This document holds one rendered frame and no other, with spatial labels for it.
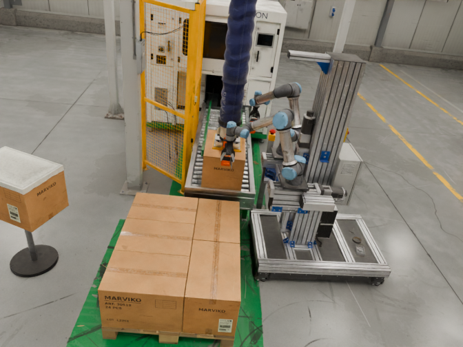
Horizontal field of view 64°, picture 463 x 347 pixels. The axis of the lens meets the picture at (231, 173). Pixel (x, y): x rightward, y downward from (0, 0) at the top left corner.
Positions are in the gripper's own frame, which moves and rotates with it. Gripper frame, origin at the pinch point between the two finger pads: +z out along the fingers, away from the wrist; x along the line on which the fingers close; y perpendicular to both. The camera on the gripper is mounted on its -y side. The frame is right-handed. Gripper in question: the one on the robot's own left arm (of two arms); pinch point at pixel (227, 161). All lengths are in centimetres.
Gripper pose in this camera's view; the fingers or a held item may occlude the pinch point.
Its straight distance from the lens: 321.0
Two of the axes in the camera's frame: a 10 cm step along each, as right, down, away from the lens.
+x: -9.9, -1.1, -0.4
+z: -1.1, 8.5, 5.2
